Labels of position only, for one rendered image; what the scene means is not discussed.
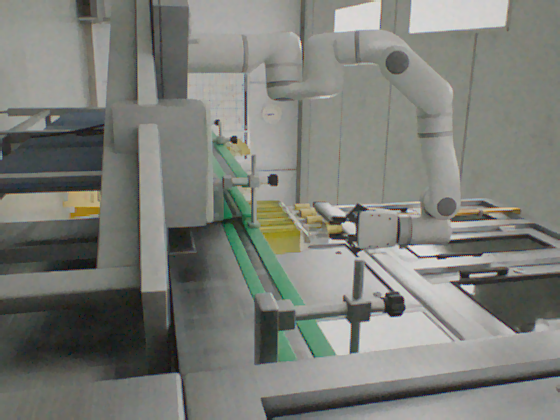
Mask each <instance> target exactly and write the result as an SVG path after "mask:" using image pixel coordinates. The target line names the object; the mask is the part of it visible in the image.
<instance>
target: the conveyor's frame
mask: <svg viewBox="0 0 560 420"><path fill-rule="evenodd" d="M191 231H192V235H193V239H194V243H195V247H196V252H197V253H190V254H175V255H167V270H168V285H169V302H170V313H171V325H172V338H173V349H174V361H175V373H178V374H179V375H180V376H181V379H182V380H183V378H184V376H185V375H187V374H189V373H195V372H203V371H211V370H219V369H227V368H236V367H243V366H252V365H254V302H253V299H252V297H251V294H250V292H249V290H248V287H247V285H246V282H245V280H244V278H243V275H242V273H241V269H240V267H239V264H238V262H237V260H236V257H235V255H234V252H233V250H232V248H231V245H230V243H229V240H228V238H227V236H226V234H225V232H224V229H223V227H222V225H221V222H211V223H207V222H206V226H197V227H191Z"/></svg>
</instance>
